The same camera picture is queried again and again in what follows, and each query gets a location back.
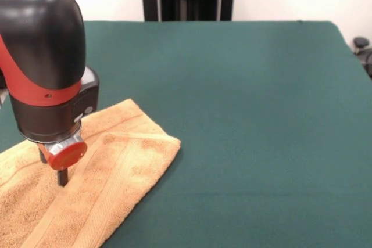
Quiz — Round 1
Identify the tan terry towel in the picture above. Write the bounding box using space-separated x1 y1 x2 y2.
0 98 181 248

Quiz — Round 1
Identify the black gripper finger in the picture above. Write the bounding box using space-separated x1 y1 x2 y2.
56 166 69 188
38 146 49 165

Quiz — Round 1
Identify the dark green table cloth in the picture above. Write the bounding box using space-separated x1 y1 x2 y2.
0 20 372 248

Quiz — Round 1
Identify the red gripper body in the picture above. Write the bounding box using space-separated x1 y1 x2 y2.
43 140 88 171

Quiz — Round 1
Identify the office chair base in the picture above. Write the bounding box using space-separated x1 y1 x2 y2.
353 37 372 79

